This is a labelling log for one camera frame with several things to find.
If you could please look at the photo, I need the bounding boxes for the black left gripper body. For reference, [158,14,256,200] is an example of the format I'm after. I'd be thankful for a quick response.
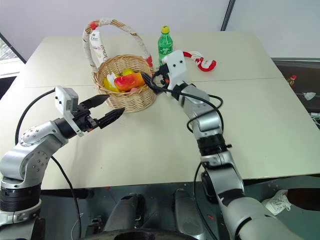
[71,104,101,133]

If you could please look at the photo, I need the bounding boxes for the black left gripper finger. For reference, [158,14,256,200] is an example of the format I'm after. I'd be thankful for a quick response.
[95,107,126,130]
[82,94,110,110]

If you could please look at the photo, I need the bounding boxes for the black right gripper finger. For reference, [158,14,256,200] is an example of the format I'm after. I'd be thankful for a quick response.
[147,81,164,95]
[140,72,155,87]

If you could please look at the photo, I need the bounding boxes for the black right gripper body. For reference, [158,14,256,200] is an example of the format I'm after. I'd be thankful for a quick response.
[152,64,172,87]

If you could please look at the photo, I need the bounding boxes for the red and yellow mango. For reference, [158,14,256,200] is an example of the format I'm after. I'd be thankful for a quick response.
[114,72,146,92]

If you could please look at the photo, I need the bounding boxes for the yellow banana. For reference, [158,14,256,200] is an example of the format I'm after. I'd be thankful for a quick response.
[103,72,121,92]

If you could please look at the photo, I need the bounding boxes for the green plastic soda bottle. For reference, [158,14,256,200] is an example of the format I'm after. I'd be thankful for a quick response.
[157,24,174,68]

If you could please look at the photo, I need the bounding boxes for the white Dove tube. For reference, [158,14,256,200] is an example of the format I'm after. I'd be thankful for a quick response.
[88,31,111,68]

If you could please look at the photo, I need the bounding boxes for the dark slanted pole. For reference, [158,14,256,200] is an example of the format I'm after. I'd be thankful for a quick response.
[219,0,237,32]

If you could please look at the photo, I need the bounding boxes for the small bottle with red cap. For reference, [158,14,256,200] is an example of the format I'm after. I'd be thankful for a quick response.
[287,74,299,88]

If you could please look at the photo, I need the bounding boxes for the crumpled white paper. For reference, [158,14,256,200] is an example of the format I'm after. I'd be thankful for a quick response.
[301,91,317,101]

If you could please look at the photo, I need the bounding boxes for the white sneaker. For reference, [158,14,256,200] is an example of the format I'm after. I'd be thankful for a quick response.
[263,189,293,216]

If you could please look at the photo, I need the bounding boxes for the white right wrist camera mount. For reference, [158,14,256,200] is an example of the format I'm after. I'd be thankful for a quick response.
[162,49,188,97]

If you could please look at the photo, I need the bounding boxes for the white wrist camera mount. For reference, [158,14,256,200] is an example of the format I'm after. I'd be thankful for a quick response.
[162,49,188,97]
[54,85,85,138]

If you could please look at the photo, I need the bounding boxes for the wicker basket with handle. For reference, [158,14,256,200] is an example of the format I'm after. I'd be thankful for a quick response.
[82,17,156,113]

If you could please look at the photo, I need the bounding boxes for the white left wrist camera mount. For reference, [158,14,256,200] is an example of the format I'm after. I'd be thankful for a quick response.
[54,85,85,138]

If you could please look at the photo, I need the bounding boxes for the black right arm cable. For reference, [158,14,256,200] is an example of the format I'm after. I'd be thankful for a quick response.
[186,86,225,240]

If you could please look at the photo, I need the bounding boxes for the window with dark frame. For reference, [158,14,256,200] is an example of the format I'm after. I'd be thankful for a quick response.
[0,31,27,76]

